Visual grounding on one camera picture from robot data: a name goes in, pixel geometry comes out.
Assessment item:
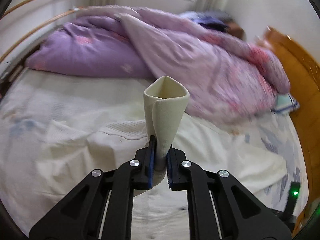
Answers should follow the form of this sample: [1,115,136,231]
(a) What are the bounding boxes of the white knit jacket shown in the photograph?
[29,77,289,239]

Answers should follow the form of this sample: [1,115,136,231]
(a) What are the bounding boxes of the striped teal pillow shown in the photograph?
[271,93,300,115]

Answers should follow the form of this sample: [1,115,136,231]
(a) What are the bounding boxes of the purple floral quilt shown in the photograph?
[26,5,290,122]

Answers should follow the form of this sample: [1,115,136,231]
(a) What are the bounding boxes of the wooden headboard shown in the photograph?
[255,27,319,235]

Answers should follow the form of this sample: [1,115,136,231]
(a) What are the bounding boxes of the lower wooden rail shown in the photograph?
[1,7,84,62]

